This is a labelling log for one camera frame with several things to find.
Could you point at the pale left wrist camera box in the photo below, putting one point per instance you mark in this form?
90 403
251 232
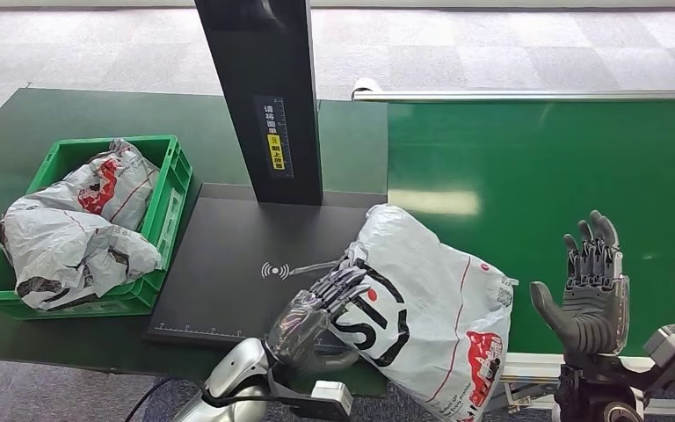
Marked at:
333 396

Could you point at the crumpled white courier bag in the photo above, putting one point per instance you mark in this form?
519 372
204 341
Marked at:
64 256

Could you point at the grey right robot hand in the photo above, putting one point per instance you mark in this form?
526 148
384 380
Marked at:
596 309

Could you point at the silver conveyor side rail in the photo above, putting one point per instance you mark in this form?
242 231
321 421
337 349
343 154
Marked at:
535 367
518 95

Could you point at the green plastic crate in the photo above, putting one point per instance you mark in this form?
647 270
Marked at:
166 192

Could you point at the black scanner machine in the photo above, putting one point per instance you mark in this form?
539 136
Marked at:
221 256

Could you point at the black yellow column label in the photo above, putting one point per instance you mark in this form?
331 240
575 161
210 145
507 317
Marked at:
274 140

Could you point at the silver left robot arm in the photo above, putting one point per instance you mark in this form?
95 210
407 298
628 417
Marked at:
232 373

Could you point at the green conveyor belt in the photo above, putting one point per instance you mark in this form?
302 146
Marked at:
547 175

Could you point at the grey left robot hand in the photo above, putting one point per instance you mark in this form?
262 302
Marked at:
302 332

